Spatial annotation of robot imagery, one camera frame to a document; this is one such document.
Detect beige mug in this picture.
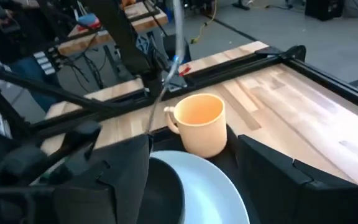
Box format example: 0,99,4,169
163,93,228,159

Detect yellow cable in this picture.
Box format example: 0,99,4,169
190,0,219,45

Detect white plate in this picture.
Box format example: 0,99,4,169
149,150,250,224

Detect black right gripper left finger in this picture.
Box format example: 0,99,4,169
53,134,153,224

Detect black control box white labels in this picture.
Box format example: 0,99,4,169
31,46,62,77

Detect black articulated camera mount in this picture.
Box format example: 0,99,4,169
0,108,103,194

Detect red tag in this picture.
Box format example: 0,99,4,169
178,65,193,78

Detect blue and red box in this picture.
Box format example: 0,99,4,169
77,12,103,31

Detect person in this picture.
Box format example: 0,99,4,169
0,0,62,113

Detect black equipment case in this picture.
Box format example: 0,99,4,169
304,0,345,22

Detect wooden workbench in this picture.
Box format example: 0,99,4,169
57,0,170,57

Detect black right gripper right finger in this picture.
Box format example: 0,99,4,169
236,134,357,224

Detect thin grey cable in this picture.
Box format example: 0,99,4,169
146,0,186,135

